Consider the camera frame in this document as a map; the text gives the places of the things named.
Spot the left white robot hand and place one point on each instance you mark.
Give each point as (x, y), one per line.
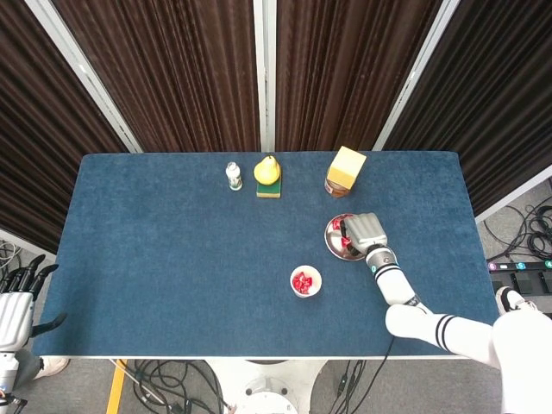
(15, 321)

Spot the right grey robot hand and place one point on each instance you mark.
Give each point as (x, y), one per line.
(366, 230)

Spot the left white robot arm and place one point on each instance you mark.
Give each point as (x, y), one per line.
(6, 373)

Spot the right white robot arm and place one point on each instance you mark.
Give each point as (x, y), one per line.
(394, 289)

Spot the round steel plate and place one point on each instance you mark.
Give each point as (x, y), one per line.
(333, 241)

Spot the white paper cup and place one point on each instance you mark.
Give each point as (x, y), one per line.
(306, 296)

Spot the glass honey jar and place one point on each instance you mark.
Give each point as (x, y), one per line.
(336, 190)

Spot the plain white sneaker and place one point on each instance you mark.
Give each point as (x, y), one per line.
(54, 366)

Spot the yellow foam block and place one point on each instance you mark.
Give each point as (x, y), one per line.
(345, 166)

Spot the green yellow scouring sponge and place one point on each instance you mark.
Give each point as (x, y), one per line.
(268, 190)

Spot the yellow pear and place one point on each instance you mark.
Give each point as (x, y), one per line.
(266, 172)

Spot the yellow floor tape strip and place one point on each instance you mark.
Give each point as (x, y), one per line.
(116, 388)

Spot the small white drink bottle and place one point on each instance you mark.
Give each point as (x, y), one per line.
(234, 177)

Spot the brown pleated partition panel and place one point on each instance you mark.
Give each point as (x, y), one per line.
(172, 77)
(345, 77)
(496, 108)
(34, 151)

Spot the white black sneaker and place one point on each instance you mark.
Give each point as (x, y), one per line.
(509, 299)

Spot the black foot pedal board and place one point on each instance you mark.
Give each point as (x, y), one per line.
(526, 280)

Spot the blue table mat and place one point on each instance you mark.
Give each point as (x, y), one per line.
(172, 259)

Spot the white table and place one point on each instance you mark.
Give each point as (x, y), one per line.
(215, 357)

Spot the white partition base rail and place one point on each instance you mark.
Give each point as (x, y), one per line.
(513, 198)
(21, 242)

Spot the white partition post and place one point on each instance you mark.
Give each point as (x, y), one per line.
(264, 64)
(82, 69)
(414, 69)

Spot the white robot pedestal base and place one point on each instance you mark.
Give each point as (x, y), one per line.
(267, 390)

